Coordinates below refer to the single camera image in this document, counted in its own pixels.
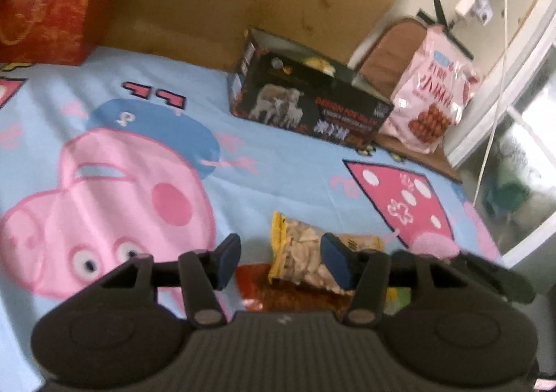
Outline red spicy snack packet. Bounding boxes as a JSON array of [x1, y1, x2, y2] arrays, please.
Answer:
[[235, 264, 352, 319]]

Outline white hanging cable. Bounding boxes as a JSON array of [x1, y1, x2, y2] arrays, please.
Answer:
[[471, 0, 510, 207]]

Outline pale green snack packet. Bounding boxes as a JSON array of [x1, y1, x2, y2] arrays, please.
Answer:
[[384, 287, 411, 316]]

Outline pink fried twist snack bag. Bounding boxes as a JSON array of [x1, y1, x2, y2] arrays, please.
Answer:
[[380, 25, 482, 154]]

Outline yellow peanut snack bag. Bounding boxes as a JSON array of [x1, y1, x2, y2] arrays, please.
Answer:
[[267, 210, 386, 295]]

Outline blue cartoon pig bedsheet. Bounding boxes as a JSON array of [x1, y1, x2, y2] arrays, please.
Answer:
[[1, 48, 500, 391]]

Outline black sheep print box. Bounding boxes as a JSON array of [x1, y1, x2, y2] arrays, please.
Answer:
[[228, 27, 394, 149]]

